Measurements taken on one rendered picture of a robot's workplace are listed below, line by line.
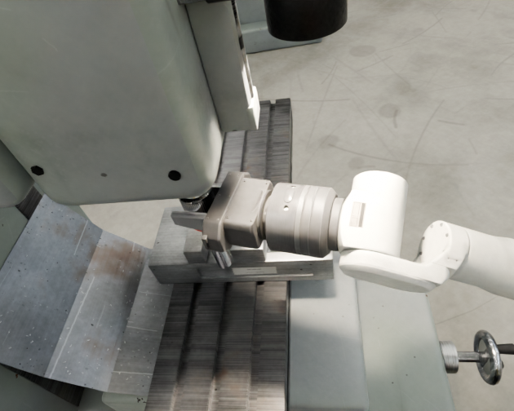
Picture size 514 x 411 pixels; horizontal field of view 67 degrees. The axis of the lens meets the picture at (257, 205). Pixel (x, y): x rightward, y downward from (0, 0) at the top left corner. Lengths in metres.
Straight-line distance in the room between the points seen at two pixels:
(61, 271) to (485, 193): 1.95
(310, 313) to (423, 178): 1.56
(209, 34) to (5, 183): 0.24
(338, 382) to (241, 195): 0.41
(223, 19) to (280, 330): 0.53
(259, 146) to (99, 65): 0.76
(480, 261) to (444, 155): 1.94
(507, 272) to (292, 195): 0.26
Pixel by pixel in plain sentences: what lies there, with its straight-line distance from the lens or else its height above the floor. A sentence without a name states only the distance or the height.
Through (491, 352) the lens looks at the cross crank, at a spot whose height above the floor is 0.69.
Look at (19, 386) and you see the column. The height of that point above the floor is 0.93.
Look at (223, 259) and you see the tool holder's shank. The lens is 0.63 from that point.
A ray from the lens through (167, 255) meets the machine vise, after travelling 0.78.
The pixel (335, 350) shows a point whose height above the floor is 0.86.
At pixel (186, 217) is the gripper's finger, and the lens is 0.52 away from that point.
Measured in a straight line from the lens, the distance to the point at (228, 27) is 0.37.
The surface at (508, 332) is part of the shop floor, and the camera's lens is 1.86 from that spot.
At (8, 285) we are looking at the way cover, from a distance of 0.82.
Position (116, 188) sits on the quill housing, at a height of 1.35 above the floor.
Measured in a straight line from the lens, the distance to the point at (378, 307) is 0.97.
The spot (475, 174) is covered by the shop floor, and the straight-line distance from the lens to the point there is 2.36.
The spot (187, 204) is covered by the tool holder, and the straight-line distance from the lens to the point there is 0.51.
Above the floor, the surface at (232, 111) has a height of 1.37.
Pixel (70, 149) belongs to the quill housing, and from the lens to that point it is 0.39.
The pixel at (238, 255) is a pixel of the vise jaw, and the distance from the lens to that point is 0.70.
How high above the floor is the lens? 1.60
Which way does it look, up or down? 47 degrees down
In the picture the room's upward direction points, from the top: 14 degrees counter-clockwise
